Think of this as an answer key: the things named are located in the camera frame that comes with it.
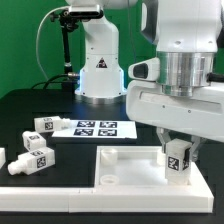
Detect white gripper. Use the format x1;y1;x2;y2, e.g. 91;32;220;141
126;80;224;162

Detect white square tabletop part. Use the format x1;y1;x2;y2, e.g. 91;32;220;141
93;145;194;188

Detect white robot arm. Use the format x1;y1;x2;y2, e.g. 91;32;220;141
126;0;224;160

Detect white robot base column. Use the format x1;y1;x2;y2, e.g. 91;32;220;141
65;0;138;104

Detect white L-shaped obstacle fence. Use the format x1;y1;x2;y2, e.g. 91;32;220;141
0;165;214;213

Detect white fiducial marker sheet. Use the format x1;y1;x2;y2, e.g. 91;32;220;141
53;120;137;139

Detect green backdrop curtain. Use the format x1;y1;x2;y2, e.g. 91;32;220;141
0;0;224;101

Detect white block at left edge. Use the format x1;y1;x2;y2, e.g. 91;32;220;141
0;148;6;169

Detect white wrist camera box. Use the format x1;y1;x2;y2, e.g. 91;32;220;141
128;57;160;82

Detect grey cable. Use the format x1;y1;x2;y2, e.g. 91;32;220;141
35;5;70;83

